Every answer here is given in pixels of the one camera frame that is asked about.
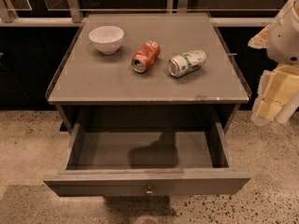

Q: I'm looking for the white ceramic bowl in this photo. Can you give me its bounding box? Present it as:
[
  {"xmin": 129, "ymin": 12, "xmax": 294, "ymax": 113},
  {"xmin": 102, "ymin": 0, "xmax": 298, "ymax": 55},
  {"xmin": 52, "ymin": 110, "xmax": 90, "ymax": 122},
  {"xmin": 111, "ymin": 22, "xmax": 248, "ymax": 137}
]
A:
[{"xmin": 89, "ymin": 26, "xmax": 124, "ymax": 54}]

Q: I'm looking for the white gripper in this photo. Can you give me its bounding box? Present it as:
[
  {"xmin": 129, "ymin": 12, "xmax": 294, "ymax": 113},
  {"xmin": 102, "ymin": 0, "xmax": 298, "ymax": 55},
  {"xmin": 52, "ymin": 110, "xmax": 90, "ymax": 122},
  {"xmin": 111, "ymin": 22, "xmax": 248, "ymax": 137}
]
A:
[{"xmin": 248, "ymin": 0, "xmax": 299, "ymax": 126}]

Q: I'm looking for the silver green soda can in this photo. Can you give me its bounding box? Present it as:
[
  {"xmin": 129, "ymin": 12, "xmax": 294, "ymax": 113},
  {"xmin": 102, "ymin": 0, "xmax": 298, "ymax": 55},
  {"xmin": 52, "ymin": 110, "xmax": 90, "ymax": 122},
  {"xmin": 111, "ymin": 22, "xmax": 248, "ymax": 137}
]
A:
[{"xmin": 168, "ymin": 49, "xmax": 206, "ymax": 77}]

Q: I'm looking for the grey drawer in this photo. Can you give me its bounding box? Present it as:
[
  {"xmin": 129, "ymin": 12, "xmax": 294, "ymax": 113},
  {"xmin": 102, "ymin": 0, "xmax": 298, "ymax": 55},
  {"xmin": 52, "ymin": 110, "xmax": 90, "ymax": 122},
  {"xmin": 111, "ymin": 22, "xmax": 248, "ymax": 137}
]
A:
[{"xmin": 44, "ymin": 124, "xmax": 250, "ymax": 196}]

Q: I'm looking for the metal drawer knob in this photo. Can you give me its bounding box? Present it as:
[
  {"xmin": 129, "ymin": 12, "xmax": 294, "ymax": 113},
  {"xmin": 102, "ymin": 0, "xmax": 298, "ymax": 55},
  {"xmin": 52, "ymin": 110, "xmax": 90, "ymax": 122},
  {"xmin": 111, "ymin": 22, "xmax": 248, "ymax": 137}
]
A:
[{"xmin": 145, "ymin": 185, "xmax": 153, "ymax": 196}]

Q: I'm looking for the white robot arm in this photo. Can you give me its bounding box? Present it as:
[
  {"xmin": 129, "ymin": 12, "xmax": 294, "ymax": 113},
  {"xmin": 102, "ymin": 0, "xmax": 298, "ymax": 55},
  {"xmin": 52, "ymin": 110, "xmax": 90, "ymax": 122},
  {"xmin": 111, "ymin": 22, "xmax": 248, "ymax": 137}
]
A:
[{"xmin": 248, "ymin": 0, "xmax": 299, "ymax": 125}]

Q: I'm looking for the grey metal rail frame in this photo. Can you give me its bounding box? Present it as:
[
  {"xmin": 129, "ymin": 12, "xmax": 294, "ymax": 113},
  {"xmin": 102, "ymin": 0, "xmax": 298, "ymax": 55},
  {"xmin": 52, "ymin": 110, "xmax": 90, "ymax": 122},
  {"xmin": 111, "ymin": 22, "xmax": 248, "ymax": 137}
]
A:
[{"xmin": 1, "ymin": 0, "xmax": 288, "ymax": 27}]

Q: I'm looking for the orange soda can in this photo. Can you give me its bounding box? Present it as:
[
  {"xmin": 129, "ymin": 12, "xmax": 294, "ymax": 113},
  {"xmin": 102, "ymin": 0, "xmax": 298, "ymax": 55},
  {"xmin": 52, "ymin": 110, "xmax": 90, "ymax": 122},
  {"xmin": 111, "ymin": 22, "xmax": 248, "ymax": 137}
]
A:
[{"xmin": 132, "ymin": 40, "xmax": 161, "ymax": 74}]

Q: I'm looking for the grey drawer cabinet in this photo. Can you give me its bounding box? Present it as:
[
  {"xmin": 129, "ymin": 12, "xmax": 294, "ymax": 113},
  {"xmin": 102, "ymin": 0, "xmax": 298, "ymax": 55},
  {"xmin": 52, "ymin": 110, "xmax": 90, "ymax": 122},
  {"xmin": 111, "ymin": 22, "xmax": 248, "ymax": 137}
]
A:
[{"xmin": 46, "ymin": 13, "xmax": 250, "ymax": 128}]

